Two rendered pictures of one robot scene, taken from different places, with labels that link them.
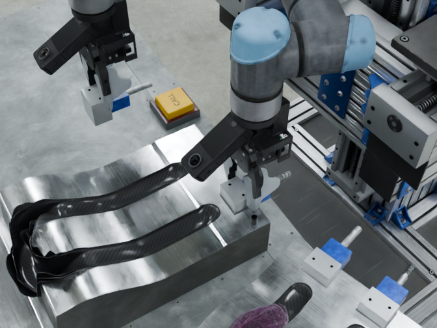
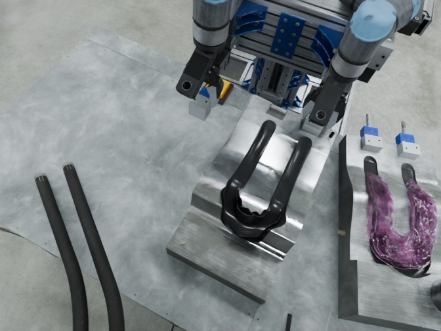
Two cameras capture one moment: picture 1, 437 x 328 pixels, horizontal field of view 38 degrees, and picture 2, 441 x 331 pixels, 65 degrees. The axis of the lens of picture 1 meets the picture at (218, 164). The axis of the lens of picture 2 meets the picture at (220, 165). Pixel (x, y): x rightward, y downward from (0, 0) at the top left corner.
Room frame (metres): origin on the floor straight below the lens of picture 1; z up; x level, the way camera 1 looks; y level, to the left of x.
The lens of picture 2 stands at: (0.36, 0.53, 1.67)
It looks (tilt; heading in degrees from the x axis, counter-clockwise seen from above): 62 degrees down; 318
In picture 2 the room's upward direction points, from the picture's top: 11 degrees clockwise
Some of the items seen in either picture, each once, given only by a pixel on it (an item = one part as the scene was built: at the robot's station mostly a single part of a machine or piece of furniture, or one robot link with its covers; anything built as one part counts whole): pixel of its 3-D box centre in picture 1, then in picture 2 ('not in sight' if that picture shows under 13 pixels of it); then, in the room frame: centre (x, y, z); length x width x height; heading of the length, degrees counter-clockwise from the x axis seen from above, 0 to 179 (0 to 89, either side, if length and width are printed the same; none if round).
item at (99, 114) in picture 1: (119, 95); (208, 94); (0.85, 0.19, 0.93); 0.13 x 0.05 x 0.05; 121
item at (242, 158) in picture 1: (257, 131); (336, 83); (0.66, -0.06, 1.04); 0.09 x 0.08 x 0.12; 121
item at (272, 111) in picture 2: not in sight; (275, 115); (0.74, 0.02, 0.87); 0.05 x 0.05 x 0.04; 31
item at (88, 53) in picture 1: (102, 30); (209, 54); (0.85, 0.20, 1.09); 0.09 x 0.08 x 0.12; 121
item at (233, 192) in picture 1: (259, 187); (317, 115); (0.67, -0.07, 0.89); 0.13 x 0.05 x 0.05; 121
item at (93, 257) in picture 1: (110, 221); (268, 174); (0.58, 0.17, 0.92); 0.35 x 0.16 x 0.09; 121
